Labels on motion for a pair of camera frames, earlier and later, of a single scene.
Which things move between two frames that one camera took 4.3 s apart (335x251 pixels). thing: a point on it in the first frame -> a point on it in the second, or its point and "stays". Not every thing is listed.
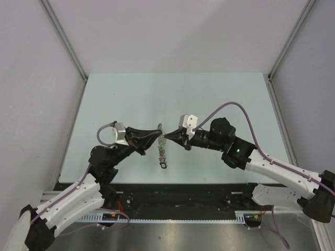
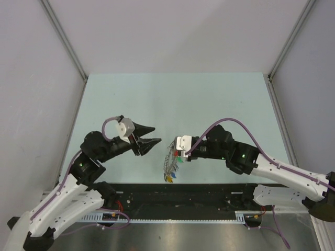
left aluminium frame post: (52, 17) stays
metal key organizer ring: (162, 145) -> (170, 164)
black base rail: (176, 198) stays
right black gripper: (179, 137) -> (191, 157)
